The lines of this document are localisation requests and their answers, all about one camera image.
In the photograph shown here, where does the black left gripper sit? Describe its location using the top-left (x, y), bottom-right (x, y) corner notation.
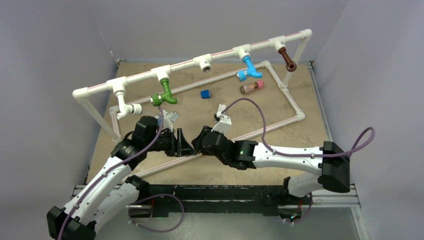
top-left (145, 127), bottom-right (196, 157)

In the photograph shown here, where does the green faucet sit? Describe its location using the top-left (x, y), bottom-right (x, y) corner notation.
top-left (150, 78), bottom-right (178, 107)

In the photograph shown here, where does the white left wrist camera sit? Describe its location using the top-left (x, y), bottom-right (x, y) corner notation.
top-left (163, 110), bottom-right (180, 132)

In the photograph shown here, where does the blue faucet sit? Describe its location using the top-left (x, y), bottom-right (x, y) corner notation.
top-left (236, 56), bottom-right (263, 82)

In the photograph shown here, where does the brown faucet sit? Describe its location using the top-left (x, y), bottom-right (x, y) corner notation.
top-left (277, 47), bottom-right (297, 73)

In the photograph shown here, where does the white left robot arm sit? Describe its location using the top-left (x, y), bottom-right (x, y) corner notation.
top-left (46, 116), bottom-right (195, 240)

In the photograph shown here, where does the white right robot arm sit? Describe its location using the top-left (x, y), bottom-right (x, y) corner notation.
top-left (191, 126), bottom-right (351, 204)

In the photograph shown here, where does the small blue cap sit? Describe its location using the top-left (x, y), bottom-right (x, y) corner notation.
top-left (200, 89), bottom-right (212, 99)

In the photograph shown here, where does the white rectangular block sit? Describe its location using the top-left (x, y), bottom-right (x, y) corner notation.
top-left (216, 104), bottom-right (227, 115)

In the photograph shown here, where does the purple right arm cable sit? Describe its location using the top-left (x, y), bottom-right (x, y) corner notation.
top-left (220, 97), bottom-right (376, 159)

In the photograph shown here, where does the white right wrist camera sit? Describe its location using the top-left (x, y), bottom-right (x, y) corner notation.
top-left (212, 111), bottom-right (232, 134)

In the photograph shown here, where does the brown pink-capped tube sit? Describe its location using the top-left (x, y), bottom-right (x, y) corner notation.
top-left (239, 80), bottom-right (265, 95)

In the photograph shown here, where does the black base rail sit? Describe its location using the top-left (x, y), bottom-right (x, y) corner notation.
top-left (71, 183), bottom-right (362, 220)

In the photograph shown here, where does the white PVC pipe frame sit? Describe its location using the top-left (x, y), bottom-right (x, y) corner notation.
top-left (72, 28), bottom-right (313, 178)

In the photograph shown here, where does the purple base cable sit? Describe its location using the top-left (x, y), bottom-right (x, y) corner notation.
top-left (127, 193), bottom-right (185, 233)

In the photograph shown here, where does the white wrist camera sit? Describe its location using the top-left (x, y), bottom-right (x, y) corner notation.
top-left (212, 111), bottom-right (232, 134)
top-left (163, 110), bottom-right (180, 132)

